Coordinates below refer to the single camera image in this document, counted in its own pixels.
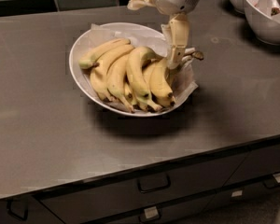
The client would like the right drawer handle with label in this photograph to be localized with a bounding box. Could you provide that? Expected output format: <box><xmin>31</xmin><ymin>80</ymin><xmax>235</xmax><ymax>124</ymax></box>
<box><xmin>263</xmin><ymin>173</ymin><xmax>280</xmax><ymax>189</ymax></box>

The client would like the black drawer handle left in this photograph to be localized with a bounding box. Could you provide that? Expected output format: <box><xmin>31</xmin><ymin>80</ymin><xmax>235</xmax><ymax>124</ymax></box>
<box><xmin>7</xmin><ymin>200</ymin><xmax>29</xmax><ymax>222</ymax></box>

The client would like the white bowl front right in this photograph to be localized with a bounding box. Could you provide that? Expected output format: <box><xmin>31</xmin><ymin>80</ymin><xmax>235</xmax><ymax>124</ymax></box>
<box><xmin>243</xmin><ymin>0</ymin><xmax>280</xmax><ymax>45</ymax></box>

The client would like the banana behind central one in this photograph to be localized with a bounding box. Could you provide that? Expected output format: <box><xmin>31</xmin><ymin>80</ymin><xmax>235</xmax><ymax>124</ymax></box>
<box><xmin>137</xmin><ymin>60</ymin><xmax>161</xmax><ymax>112</ymax></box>

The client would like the lower drawer handle with label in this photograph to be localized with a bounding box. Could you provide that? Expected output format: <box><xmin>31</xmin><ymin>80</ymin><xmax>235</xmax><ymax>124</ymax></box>
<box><xmin>138</xmin><ymin>206</ymin><xmax>161</xmax><ymax>224</ymax></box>

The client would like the central curved yellow banana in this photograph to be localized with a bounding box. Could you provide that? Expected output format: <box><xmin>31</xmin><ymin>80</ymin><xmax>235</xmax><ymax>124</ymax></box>
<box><xmin>126</xmin><ymin>46</ymin><xmax>161</xmax><ymax>112</ymax></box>

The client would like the drawer handle with label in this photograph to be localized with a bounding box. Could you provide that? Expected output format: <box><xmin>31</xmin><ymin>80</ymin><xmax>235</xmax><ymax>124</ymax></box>
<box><xmin>138</xmin><ymin>206</ymin><xmax>161</xmax><ymax>224</ymax></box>
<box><xmin>263</xmin><ymin>173</ymin><xmax>280</xmax><ymax>189</ymax></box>

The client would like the black drawer handle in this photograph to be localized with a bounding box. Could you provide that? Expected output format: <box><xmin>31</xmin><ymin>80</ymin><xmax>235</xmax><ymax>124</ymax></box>
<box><xmin>7</xmin><ymin>200</ymin><xmax>29</xmax><ymax>222</ymax></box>
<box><xmin>137</xmin><ymin>174</ymin><xmax>171</xmax><ymax>194</ymax></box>

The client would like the large white bowl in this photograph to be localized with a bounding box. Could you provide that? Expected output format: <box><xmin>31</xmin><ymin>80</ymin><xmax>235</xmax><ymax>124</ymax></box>
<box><xmin>69</xmin><ymin>22</ymin><xmax>198</xmax><ymax>118</ymax></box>

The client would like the white label on drawer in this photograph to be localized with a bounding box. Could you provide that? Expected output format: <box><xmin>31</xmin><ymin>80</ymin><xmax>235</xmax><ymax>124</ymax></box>
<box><xmin>231</xmin><ymin>190</ymin><xmax>243</xmax><ymax>198</ymax></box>

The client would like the leftmost green-tipped banana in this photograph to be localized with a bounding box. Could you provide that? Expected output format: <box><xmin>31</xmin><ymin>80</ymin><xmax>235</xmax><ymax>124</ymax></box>
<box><xmin>78</xmin><ymin>38</ymin><xmax>131</xmax><ymax>69</ymax></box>

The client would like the black drawer handle centre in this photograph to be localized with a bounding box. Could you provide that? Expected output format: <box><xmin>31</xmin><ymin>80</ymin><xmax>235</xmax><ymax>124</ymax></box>
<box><xmin>137</xmin><ymin>174</ymin><xmax>171</xmax><ymax>194</ymax></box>

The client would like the white paper liner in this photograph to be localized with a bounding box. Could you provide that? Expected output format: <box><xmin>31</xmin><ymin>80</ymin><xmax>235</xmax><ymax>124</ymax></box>
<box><xmin>90</xmin><ymin>23</ymin><xmax>198</xmax><ymax>110</ymax></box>

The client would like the right front yellow banana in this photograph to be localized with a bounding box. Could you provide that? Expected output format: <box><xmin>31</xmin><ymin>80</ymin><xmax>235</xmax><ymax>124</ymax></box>
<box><xmin>149</xmin><ymin>58</ymin><xmax>173</xmax><ymax>99</ymax></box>

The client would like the small hidden banana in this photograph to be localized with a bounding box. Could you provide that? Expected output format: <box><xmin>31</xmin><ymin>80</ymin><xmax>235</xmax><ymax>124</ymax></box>
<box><xmin>124</xmin><ymin>82</ymin><xmax>138</xmax><ymax>107</ymax></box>

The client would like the rear right banana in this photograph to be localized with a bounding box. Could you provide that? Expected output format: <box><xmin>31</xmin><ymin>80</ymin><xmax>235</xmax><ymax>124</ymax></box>
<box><xmin>157</xmin><ymin>47</ymin><xmax>205</xmax><ymax>108</ymax></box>

